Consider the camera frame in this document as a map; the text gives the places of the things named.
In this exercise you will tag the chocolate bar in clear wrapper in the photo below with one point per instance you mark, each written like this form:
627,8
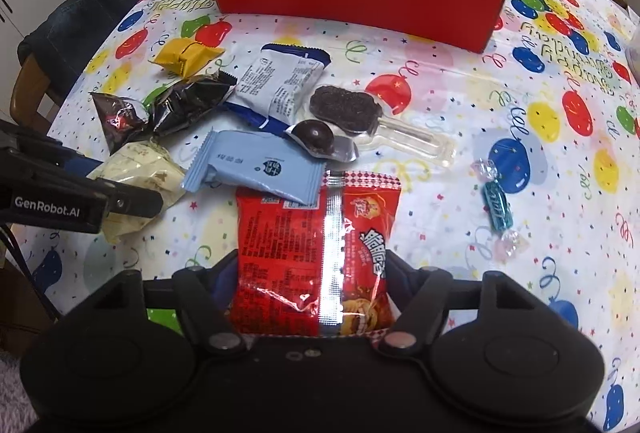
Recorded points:
342,108

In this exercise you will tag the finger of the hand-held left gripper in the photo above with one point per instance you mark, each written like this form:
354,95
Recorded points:
135,202
45,148

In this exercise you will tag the teal candy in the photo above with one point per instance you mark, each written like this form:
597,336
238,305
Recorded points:
495,203

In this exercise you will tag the red snack packet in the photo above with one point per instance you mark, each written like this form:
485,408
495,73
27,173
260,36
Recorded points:
280,253

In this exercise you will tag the dark brown snack packet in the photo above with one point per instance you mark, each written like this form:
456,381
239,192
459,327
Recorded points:
117,118

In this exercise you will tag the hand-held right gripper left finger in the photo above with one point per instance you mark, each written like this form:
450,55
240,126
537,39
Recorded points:
227,278

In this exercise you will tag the blue jeans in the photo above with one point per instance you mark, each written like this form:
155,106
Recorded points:
75,23

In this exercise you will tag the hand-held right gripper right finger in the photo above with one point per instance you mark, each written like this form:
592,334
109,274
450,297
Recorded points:
397,283

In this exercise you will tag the yellow snack packet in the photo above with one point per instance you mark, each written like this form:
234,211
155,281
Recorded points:
182,55

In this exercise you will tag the balloon printed tablecloth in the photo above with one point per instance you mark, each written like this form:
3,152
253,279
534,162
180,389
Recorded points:
500,88

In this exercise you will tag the white and blue snack packet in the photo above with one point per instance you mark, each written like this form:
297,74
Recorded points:
275,83

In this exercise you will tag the light blue snack packet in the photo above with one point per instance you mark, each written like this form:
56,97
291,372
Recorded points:
250,163

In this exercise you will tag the cream snack packet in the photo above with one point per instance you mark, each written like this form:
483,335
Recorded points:
145,163

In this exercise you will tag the black snack packet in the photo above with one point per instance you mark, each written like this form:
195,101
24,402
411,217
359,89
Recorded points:
190,103

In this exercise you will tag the chocolate ball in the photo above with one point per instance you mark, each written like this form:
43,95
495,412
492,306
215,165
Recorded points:
312,135

